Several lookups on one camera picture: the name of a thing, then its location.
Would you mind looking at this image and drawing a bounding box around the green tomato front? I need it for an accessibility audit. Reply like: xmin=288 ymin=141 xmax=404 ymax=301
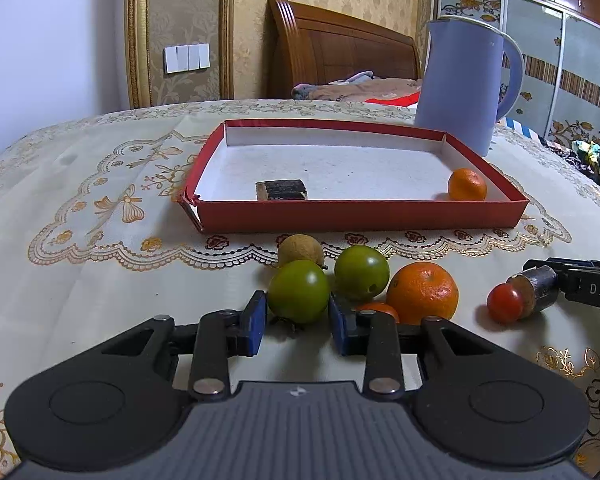
xmin=268 ymin=260 xmax=330 ymax=324

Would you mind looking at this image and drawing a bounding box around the small orange tangerine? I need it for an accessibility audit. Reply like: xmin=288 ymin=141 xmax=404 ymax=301
xmin=448 ymin=168 xmax=488 ymax=202

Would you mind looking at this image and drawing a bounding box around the folded blanket on bed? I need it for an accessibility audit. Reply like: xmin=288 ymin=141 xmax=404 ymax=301
xmin=291 ymin=70 xmax=422 ymax=107

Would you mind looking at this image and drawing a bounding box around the wooden bed headboard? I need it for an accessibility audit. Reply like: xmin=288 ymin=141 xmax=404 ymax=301
xmin=266 ymin=0 xmax=420 ymax=99

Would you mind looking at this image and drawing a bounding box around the white wall switch panel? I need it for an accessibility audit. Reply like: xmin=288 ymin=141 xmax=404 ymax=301
xmin=163 ymin=44 xmax=211 ymax=75

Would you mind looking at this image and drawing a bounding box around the large orange tangerine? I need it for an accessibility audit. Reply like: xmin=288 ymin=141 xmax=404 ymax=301
xmin=386 ymin=262 xmax=460 ymax=325

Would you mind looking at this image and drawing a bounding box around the red cardboard box tray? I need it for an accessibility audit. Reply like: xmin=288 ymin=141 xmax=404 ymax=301
xmin=178 ymin=118 xmax=528 ymax=234

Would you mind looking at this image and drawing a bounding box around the lavender blue pitcher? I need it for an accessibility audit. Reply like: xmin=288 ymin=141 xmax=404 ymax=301
xmin=415 ymin=15 xmax=524 ymax=157

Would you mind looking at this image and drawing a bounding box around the green tomato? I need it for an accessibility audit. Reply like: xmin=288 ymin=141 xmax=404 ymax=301
xmin=268 ymin=260 xmax=330 ymax=324
xmin=334 ymin=245 xmax=390 ymax=302

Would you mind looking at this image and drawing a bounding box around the red cherry tomato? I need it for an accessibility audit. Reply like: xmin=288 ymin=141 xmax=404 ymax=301
xmin=355 ymin=301 xmax=400 ymax=324
xmin=486 ymin=283 xmax=524 ymax=325

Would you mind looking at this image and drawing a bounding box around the dark sugarcane piece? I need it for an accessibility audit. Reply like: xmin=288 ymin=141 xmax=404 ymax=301
xmin=506 ymin=266 xmax=559 ymax=318
xmin=256 ymin=179 xmax=308 ymax=202

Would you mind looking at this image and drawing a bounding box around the tan longan fruit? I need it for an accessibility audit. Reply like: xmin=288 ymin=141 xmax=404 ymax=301
xmin=277 ymin=234 xmax=325 ymax=268

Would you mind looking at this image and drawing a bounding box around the wardrobe with patterned doors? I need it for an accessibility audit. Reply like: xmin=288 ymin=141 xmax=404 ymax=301
xmin=431 ymin=0 xmax=600 ymax=146

